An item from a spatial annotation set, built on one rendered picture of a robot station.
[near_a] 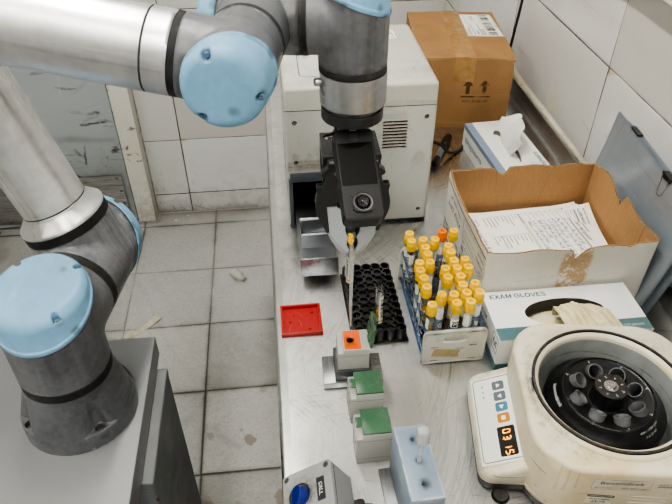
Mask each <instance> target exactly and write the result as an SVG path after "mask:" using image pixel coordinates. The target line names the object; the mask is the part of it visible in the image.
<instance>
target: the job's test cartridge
mask: <svg viewBox="0 0 672 504"><path fill-rule="evenodd" d="M367 335H368V334H367V330H366V329H362V330H347V331H341V334H336V357H337V365H338V370H344V369H358V368H369V356H370V346H369V343H368V340H367Z"/></svg>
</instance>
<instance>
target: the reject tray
mask: <svg viewBox="0 0 672 504"><path fill-rule="evenodd" d="M280 315H281V332H282V338H287V337H299V336H312V335H323V327H322V319H321V311H320V303H309V304H296V305H283V306H280Z"/></svg>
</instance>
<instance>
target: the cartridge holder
mask: <svg viewBox="0 0 672 504"><path fill-rule="evenodd" d="M322 370H323V381H324V389H327V388H341V387H347V378H348V377H353V372H358V371H370V370H380V374H381V378H382V382H383V374H382V369H381V363H380V358H379V353H370V356H369V368H358V369H344V370H338V365H337V357H336V347H333V356H322Z"/></svg>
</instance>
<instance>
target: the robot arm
mask: <svg viewBox="0 0 672 504"><path fill-rule="evenodd" d="M391 13H392V6H391V0H197V12H193V11H185V10H181V9H177V8H172V7H167V6H162V5H157V4H152V3H147V2H142V1H137V0H0V188H1V189H2V190H3V192H4V193H5V194H6V196H7V197H8V198H9V200H10V201H11V203H12V204H13V205H14V207H15V208H16V209H17V211H18V212H19V213H20V215H21V216H22V218H23V222H22V226H21V229H20V235H21V237H22V239H23V240H24V241H25V242H26V244H27V245H28V247H29V248H30V249H31V250H32V252H33V253H34V254H35V256H31V257H28V258H26V259H23V260H21V265H19V266H14V265H12V266H11V267H9V268H8V269H7V270H6V271H4V272H3V273H2V274H1V275H0V346H1V348H2V350H3V352H4V354H5V356H6V358H7V360H8V362H9V365H10V367H11V369H12V371H13V373H14V375H15V377H16V379H17V381H18V383H19V385H20V387H21V409H20V418H21V423H22V427H23V429H24V431H25V433H26V435H27V437H28V439H29V440H30V442H31V443H32V444H33V445H34V446H35V447H36V448H38V449H39V450H41V451H43V452H45V453H48V454H52V455H58V456H72V455H79V454H84V453H87V452H90V451H93V450H95V449H98V448H100V447H102V446H104V445H106V444H107V443H109V442H110V441H112V440H113V439H115V438H116V437H117V436H118V435H119V434H121V433H122V432H123V431H124V429H125V428H126V427H127V426H128V425H129V423H130V422H131V420H132V419H133V417H134V415H135V413H136V410H137V406H138V391H137V387H136V384H135V381H134V378H133V376H132V375H131V373H130V372H129V370H128V369H127V368H126V367H125V366H124V365H123V364H121V363H120V362H119V361H118V360H117V359H116V358H115V356H114V355H113V354H112V352H111V349H110V346H109V343H108V340H107V336H106V333H105V326H106V323H107V320H108V318H109V316H110V314H111V312H112V310H113V308H114V306H115V304H116V302H117V300H118V298H119V295H120V293H121V291H122V289H123V287H124V285H125V283H126V281H127V279H128V277H129V275H130V273H131V272H132V271H133V269H134V267H135V266H136V263H137V261H138V258H139V252H140V249H141V245H142V233H141V228H140V225H139V223H138V221H137V219H136V217H135V216H134V215H133V213H132V212H131V211H130V210H129V209H128V208H127V207H126V206H125V205H124V204H122V203H119V204H118V203H116V202H114V201H115V200H114V198H111V197H108V196H105V195H103V194H102V192H101V191H100V190H99V189H97V188H93V187H88V186H84V185H83V184H82V183H81V181H80V180H79V178H78V176H77V175H76V173H75V172H74V170H73V169H72V167H71V165H70V164H69V162H68V161H67V159H66V158H65V156H64V154H63V153H62V151H61V150H60V148H59V147H58V145H57V143H56V142H55V140H54V139H53V137H52V136H51V134H50V132H49V131H48V129H47V128H46V126H45V125H44V123H43V121H42V120H41V118H40V117H39V115H38V114H37V112H36V110H35V109H34V107H33V106H32V104H31V103H30V101H29V99H28V98H27V96H26V95H25V93H24V92H23V90H22V88H21V87H20V85H19V84H18V82H17V81H16V79H15V77H14V76H13V74H12V73H11V71H10V70H9V68H8V66H11V67H16V68H21V69H27V70H32V71H37V72H43V73H48V74H53V75H59V76H64V77H69V78H75V79H80V80H85V81H91V82H96V83H101V84H107V85H112V86H117V87H123V88H128V89H133V90H139V91H144V92H149V93H154V94H160V95H165V96H171V97H177V98H181V99H184V101H185V103H186V105H187V106H188V107H189V109H190V110H191V111H192V112H193V113H194V114H195V115H198V116H199V117H200V118H201V119H203V120H205V121H206V122H207V123H209V124H211V125H214V126H218V127H227V128H230V127H238V126H241V125H244V124H247V123H248V122H250V121H252V120H253V119H255V118H256V117H257V116H258V115H259V114H260V113H261V111H262V110H263V108H264V107H265V105H266V104H267V102H268V100H269V98H270V96H271V95H272V93H273V91H274V89H275V87H276V84H277V79H278V71H279V68H280V65H281V61H282V59H283V56H284V55H294V56H309V55H318V69H319V75H320V77H315V78H314V79H313V85H314V86H315V87H319V95H320V103H321V117H322V119H323V121H324V122H325V123H327V124H328V125H330V126H332V127H334V129H333V131H332V132H325V133H319V139H320V171H321V177H322V181H323V183H316V190H317V192H316V194H315V206H316V213H317V216H318V218H319V220H320V222H321V224H322V225H323V227H324V229H325V231H326V233H327V234H328V236H329V238H330V239H331V241H332V243H333V244H334V246H335V247H336V248H337V250H338V251H339V252H340V253H341V254H343V255H344V256H345V257H346V258H348V257H349V242H348V231H347V228H355V233H356V238H355V240H354V242H353V244H354V247H355V257H357V256H358V255H359V254H360V253H361V252H362V251H363V250H364V249H365V248H366V247H367V245H368V244H369V243H370V241H371V240H372V239H373V237H374V235H375V233H376V232H377V230H379V228H380V226H381V224H382V222H383V221H384V219H385V217H386V215H387V213H388V210H389V207H390V195H389V187H390V183H389V180H383V179H382V175H383V174H385V173H386V170H385V167H384V166H383V165H381V159H382V154H381V151H380V147H379V144H378V140H377V136H376V133H375V130H371V129H369V128H370V127H373V126H375V125H377V124H378V123H379V122H380V121H381V120H382V118H383V108H384V105H385V103H386V92H387V76H388V68H387V61H388V44H389V27H390V15H391ZM329 136H333V137H329ZM325 137H328V139H325ZM346 227H347V228H346Z"/></svg>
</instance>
